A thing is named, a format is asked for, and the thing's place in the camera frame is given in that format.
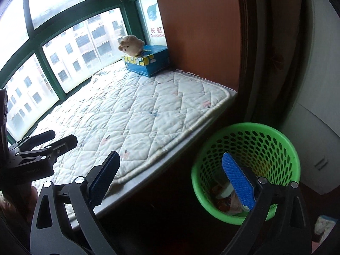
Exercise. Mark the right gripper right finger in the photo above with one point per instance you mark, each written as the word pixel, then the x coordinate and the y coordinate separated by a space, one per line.
pixel 276 222

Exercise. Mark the green window frame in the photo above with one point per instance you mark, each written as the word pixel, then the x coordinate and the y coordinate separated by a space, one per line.
pixel 51 48

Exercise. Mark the brown wooden cabinet panel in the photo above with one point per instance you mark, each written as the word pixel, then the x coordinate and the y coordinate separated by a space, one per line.
pixel 204 38

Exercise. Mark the white cardboard box with logo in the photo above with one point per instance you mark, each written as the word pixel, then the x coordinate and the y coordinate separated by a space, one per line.
pixel 152 22

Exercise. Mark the beige plush toy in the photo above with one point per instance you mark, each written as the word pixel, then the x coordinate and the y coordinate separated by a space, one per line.
pixel 131 45

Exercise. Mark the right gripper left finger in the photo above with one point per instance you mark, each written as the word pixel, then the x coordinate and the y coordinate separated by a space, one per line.
pixel 51 230

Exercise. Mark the blue yellow tissue box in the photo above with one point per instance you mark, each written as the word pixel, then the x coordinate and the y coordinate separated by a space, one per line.
pixel 153 59

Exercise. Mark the white cabinet door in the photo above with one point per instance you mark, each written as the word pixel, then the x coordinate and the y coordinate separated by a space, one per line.
pixel 312 124

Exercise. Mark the pink plastic wrapper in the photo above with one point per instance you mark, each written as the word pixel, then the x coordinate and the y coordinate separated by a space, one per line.
pixel 228 202

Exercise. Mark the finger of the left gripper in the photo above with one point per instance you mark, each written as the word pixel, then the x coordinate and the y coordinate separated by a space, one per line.
pixel 60 147
pixel 29 142

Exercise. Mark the white quilted mattress pad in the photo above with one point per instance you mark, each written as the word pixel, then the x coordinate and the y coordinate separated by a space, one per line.
pixel 141 118

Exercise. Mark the person's left hand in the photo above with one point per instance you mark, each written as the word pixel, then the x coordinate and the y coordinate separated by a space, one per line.
pixel 21 205

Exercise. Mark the green plastic waste basket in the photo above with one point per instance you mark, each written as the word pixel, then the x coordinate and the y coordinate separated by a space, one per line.
pixel 266 151

